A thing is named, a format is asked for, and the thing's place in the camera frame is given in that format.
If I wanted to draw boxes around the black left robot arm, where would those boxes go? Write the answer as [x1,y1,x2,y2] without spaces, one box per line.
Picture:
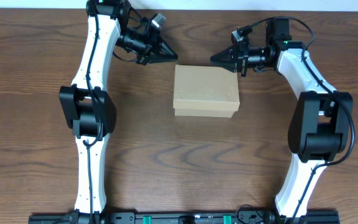
[58,1,178,223]

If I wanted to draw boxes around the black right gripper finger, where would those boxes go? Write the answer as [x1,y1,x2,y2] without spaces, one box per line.
[210,45,238,62]
[211,60,237,73]

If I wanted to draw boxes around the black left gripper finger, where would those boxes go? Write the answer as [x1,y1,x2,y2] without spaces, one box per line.
[158,37,177,57]
[148,54,178,63]

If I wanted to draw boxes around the cardboard box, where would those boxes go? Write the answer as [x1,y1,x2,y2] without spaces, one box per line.
[173,65,240,118]

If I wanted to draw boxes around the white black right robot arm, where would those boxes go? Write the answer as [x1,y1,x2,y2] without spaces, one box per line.
[210,16,356,223]

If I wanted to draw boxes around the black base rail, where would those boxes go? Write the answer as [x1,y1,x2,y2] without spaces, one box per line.
[28,209,341,224]

